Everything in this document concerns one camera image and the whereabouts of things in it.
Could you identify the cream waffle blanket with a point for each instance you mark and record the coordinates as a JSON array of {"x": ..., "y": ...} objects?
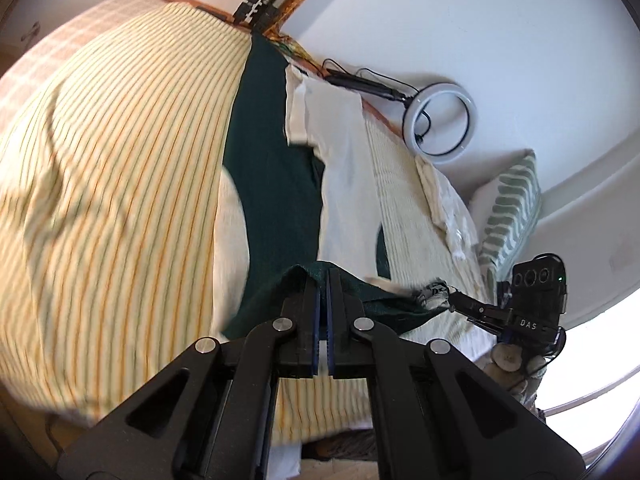
[{"x": 415, "y": 230}]

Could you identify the green wavy pattern pillow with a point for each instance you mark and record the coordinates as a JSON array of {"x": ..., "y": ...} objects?
[{"x": 510, "y": 205}]

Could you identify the pink checkered blanket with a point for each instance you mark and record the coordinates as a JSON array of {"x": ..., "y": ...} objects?
[{"x": 55, "y": 45}]

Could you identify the white crumpled cloth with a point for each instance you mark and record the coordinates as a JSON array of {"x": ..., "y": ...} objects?
[{"x": 447, "y": 205}]

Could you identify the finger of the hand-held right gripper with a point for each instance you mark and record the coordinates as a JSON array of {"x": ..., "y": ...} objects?
[{"x": 475, "y": 310}]

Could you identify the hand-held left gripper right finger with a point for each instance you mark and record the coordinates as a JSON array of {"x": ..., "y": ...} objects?
[{"x": 340, "y": 330}]

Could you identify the orange fringed cloth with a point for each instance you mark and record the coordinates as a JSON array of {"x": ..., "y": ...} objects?
[{"x": 295, "y": 47}]

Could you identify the green tree print t-shirt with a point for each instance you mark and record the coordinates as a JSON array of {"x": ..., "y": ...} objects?
[{"x": 275, "y": 185}]

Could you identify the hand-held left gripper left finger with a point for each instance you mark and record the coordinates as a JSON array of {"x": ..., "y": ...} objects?
[{"x": 307, "y": 330}]

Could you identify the metal wall fitting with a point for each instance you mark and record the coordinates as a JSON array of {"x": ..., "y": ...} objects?
[{"x": 31, "y": 31}]

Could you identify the yellow striped bed sheet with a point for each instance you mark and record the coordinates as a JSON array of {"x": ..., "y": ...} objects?
[{"x": 115, "y": 185}]

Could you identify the person's right hand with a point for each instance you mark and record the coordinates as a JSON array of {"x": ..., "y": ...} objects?
[{"x": 510, "y": 362}]

